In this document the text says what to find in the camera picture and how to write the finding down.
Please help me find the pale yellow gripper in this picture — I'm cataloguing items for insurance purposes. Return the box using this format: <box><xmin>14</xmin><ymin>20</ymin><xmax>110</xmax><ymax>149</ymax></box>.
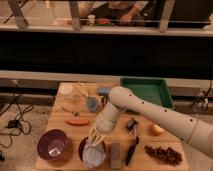
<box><xmin>88</xmin><ymin>125</ymin><xmax>105</xmax><ymax>147</ymax></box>

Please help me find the light blue towel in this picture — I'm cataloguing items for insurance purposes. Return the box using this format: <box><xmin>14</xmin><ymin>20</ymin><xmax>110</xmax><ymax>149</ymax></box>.
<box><xmin>83</xmin><ymin>144</ymin><xmax>106</xmax><ymax>169</ymax></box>

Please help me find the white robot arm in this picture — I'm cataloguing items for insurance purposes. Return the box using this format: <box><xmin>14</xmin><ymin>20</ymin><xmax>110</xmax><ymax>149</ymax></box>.
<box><xmin>88</xmin><ymin>86</ymin><xmax>213</xmax><ymax>159</ymax></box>

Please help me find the red bowl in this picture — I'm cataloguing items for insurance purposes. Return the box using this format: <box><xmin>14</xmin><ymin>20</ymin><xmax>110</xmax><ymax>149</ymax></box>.
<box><xmin>78</xmin><ymin>137</ymin><xmax>107</xmax><ymax>162</ymax></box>

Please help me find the purple bowl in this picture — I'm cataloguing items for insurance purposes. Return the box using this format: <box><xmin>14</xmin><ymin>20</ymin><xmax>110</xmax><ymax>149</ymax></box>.
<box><xmin>37</xmin><ymin>129</ymin><xmax>68</xmax><ymax>161</ymax></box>

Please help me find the grey sharpening block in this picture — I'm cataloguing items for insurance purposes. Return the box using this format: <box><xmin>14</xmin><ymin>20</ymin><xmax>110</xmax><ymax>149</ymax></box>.
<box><xmin>110</xmin><ymin>143</ymin><xmax>121</xmax><ymax>169</ymax></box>

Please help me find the orange carrot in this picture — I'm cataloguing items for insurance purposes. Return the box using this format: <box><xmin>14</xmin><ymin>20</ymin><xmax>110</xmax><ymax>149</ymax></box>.
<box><xmin>65</xmin><ymin>120</ymin><xmax>90</xmax><ymax>126</ymax></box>

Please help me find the blue cup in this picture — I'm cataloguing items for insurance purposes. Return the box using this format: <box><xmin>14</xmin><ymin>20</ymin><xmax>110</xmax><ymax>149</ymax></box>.
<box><xmin>86</xmin><ymin>96</ymin><xmax>99</xmax><ymax>113</ymax></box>

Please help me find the black binder clip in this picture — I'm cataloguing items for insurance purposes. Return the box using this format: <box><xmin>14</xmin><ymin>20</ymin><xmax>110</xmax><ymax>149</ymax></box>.
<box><xmin>125</xmin><ymin>118</ymin><xmax>138</xmax><ymax>131</ymax></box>

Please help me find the small metal cup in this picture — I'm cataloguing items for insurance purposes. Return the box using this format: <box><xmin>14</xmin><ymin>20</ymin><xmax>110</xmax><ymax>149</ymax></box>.
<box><xmin>101</xmin><ymin>96</ymin><xmax>109</xmax><ymax>107</ymax></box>

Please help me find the wooden cutting board table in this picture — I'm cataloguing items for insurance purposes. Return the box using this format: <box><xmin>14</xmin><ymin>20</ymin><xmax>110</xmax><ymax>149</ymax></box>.
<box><xmin>36</xmin><ymin>92</ymin><xmax>189</xmax><ymax>171</ymax></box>

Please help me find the blue sponge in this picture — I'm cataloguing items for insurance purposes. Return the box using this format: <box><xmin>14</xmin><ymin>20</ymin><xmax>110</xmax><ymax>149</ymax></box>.
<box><xmin>97</xmin><ymin>87</ymin><xmax>110</xmax><ymax>96</ymax></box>

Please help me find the clear plastic jar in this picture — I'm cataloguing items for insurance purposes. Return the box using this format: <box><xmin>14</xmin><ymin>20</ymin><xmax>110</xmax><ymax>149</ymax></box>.
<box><xmin>59</xmin><ymin>83</ymin><xmax>74</xmax><ymax>100</ymax></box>

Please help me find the yellow apple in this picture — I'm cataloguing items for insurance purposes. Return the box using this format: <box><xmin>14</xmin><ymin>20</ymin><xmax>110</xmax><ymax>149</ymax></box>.
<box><xmin>151</xmin><ymin>124</ymin><xmax>164</xmax><ymax>136</ymax></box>

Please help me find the dark red grapes bunch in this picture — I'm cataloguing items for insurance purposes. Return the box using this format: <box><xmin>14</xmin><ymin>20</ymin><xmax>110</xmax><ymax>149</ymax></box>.
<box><xmin>144</xmin><ymin>145</ymin><xmax>183</xmax><ymax>166</ymax></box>

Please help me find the green plastic tray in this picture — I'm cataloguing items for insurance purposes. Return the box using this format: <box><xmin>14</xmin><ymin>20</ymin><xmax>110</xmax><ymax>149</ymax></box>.
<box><xmin>120</xmin><ymin>78</ymin><xmax>174</xmax><ymax>109</ymax></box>

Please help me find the person behind window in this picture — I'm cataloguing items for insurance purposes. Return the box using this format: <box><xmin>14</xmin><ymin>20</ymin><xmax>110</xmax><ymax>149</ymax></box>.
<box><xmin>78</xmin><ymin>1</ymin><xmax>148</xmax><ymax>26</ymax></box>

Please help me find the black handled knife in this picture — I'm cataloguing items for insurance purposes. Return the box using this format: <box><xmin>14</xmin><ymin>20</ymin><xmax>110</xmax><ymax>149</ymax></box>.
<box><xmin>125</xmin><ymin>126</ymin><xmax>140</xmax><ymax>166</ymax></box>

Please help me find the wooden handled brush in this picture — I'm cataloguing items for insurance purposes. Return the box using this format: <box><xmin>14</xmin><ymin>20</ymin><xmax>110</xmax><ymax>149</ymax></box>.
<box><xmin>77</xmin><ymin>83</ymin><xmax>90</xmax><ymax>98</ymax></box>

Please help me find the black power adapter cable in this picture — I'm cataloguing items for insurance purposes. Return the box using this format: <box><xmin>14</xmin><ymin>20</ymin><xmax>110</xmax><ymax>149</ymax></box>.
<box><xmin>0</xmin><ymin>81</ymin><xmax>34</xmax><ymax>161</ymax></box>

